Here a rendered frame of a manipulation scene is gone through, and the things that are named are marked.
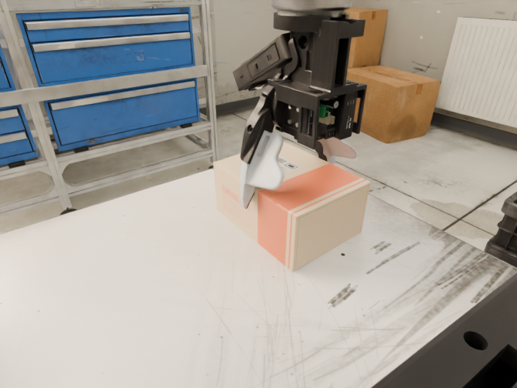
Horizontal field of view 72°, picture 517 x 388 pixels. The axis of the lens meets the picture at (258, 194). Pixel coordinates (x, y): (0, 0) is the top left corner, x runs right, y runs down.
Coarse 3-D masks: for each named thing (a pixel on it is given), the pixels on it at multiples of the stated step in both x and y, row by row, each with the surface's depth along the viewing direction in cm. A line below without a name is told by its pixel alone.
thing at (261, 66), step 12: (288, 36) 35; (264, 48) 37; (276, 48) 36; (288, 48) 35; (252, 60) 39; (264, 60) 38; (276, 60) 36; (288, 60) 36; (240, 72) 42; (252, 72) 40; (264, 72) 39; (240, 84) 43; (252, 84) 42; (264, 84) 43
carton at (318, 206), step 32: (224, 160) 47; (288, 160) 47; (320, 160) 47; (224, 192) 47; (256, 192) 40; (288, 192) 40; (320, 192) 40; (352, 192) 40; (256, 224) 42; (288, 224) 37; (320, 224) 39; (352, 224) 43; (288, 256) 39
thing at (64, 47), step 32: (32, 32) 136; (64, 32) 142; (96, 32) 149; (128, 32) 156; (160, 32) 165; (32, 64) 140; (64, 64) 147; (96, 64) 154; (128, 64) 162; (160, 64) 171; (192, 64) 180; (96, 96) 159; (128, 96) 166; (160, 96) 177; (192, 96) 187; (64, 128) 156; (96, 128) 165; (128, 128) 174; (160, 128) 184
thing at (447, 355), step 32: (512, 288) 6; (480, 320) 6; (512, 320) 6; (416, 352) 5; (448, 352) 5; (480, 352) 5; (512, 352) 5; (384, 384) 5; (416, 384) 5; (448, 384) 5; (480, 384) 6; (512, 384) 6
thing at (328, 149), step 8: (320, 144) 44; (328, 144) 45; (336, 144) 43; (344, 144) 42; (320, 152) 46; (328, 152) 46; (336, 152) 45; (344, 152) 44; (352, 152) 42; (328, 160) 46
